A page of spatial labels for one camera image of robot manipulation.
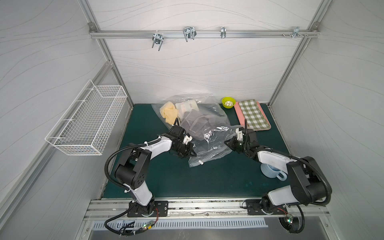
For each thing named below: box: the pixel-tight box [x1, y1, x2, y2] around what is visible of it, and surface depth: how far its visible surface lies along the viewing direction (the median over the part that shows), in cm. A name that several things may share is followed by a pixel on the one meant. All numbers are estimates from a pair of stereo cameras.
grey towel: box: [180, 103, 230, 140], surface depth 99 cm
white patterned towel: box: [175, 99, 200, 121], surface depth 117 cm
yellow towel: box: [160, 101, 178, 125], surface depth 114 cm
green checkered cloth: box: [238, 99, 272, 131], surface depth 116 cm
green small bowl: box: [221, 96, 236, 109], surface depth 121 cm
